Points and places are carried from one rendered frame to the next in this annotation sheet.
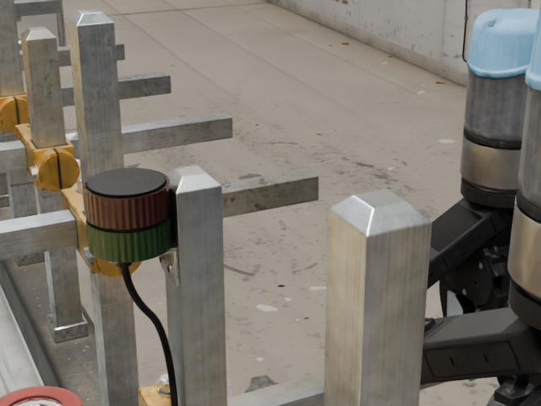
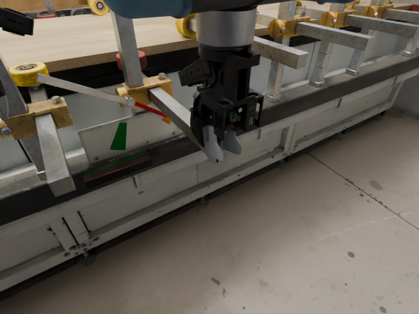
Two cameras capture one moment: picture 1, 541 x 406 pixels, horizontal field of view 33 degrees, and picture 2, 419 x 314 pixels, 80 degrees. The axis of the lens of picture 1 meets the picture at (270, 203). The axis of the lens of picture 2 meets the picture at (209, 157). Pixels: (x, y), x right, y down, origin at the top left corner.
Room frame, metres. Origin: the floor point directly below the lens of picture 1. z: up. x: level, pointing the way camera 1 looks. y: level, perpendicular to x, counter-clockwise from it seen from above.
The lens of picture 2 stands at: (0.72, -0.56, 1.12)
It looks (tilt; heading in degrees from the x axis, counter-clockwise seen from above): 38 degrees down; 83
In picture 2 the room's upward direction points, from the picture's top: straight up
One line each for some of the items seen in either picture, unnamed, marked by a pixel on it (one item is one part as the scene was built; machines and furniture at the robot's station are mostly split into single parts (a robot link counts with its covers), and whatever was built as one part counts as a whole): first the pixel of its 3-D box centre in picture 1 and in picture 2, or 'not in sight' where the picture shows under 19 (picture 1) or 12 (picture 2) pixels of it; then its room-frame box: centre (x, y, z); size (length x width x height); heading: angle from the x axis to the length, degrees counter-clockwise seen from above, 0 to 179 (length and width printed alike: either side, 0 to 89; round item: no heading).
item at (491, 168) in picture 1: (500, 159); (227, 27); (0.78, -0.21, 1.05); 0.08 x 0.08 x 0.05
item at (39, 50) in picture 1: (56, 216); (279, 52); (1.06, 0.27, 0.87); 0.04 x 0.04 x 0.48; 26
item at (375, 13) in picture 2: not in sight; (376, 12); (1.53, 0.50, 0.95); 0.14 x 0.06 x 0.05; 26
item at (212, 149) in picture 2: not in sight; (214, 149); (0.77, -0.22, 0.86); 0.06 x 0.03 x 0.09; 115
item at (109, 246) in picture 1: (129, 229); not in sight; (0.59, 0.10, 1.07); 0.06 x 0.06 x 0.02
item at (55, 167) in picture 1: (47, 155); (288, 26); (1.08, 0.28, 0.95); 0.14 x 0.06 x 0.05; 26
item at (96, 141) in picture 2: not in sight; (134, 133); (0.59, 0.02, 0.75); 0.26 x 0.01 x 0.10; 26
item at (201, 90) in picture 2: (500, 238); (226, 89); (0.79, -0.22, 0.97); 0.09 x 0.08 x 0.12; 115
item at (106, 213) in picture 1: (127, 197); not in sight; (0.59, 0.10, 1.09); 0.06 x 0.06 x 0.02
